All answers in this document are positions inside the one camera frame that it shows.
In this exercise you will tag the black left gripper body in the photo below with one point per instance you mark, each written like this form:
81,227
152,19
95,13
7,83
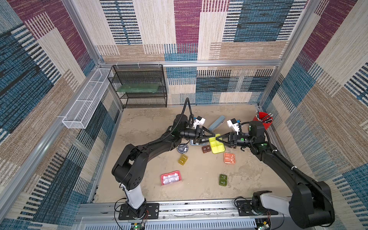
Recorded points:
198,134

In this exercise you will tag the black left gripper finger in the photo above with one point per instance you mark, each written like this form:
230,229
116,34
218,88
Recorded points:
205,133
203,141

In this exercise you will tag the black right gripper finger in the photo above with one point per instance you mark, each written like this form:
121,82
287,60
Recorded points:
224,137
227,143

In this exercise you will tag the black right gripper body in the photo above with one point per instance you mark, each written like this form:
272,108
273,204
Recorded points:
233,138

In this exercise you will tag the white pillbox with green lid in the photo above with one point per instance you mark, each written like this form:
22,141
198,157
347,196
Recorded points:
216,146

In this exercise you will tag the maroon two-compartment pillbox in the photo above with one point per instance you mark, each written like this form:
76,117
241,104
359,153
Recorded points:
206,149

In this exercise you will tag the orange pillbox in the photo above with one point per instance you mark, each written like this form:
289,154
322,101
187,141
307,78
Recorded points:
229,158

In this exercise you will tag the round dark blue pillbox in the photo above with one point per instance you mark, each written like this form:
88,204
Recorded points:
182,148

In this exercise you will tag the yellow two-compartment pillbox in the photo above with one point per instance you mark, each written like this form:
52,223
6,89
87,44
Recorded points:
182,160

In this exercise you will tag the small green two-compartment pillbox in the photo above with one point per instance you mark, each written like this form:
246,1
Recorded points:
223,180

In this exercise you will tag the pink pillbox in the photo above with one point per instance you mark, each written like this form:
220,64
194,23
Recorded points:
171,178

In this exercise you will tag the blue six-compartment pillbox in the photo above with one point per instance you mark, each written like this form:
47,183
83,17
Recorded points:
193,143

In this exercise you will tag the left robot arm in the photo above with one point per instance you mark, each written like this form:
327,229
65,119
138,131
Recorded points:
131,165

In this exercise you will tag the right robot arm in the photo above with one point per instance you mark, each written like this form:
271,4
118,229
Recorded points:
311,202

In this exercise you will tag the light blue stapler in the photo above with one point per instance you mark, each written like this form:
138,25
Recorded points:
217,123

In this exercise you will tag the red pen cup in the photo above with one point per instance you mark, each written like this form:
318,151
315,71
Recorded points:
265,118

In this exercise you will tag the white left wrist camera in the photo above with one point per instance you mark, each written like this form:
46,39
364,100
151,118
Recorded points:
198,122

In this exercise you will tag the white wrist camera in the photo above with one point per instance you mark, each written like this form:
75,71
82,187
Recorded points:
198,122
234,125

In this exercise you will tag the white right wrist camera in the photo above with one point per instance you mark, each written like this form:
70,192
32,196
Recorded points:
234,125

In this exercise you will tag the black wire mesh shelf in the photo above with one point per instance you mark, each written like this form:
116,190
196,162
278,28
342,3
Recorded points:
128,74

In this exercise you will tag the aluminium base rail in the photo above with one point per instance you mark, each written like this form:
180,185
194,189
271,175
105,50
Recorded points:
213,214

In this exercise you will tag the white wire mesh basket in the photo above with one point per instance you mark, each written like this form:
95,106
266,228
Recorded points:
82,110

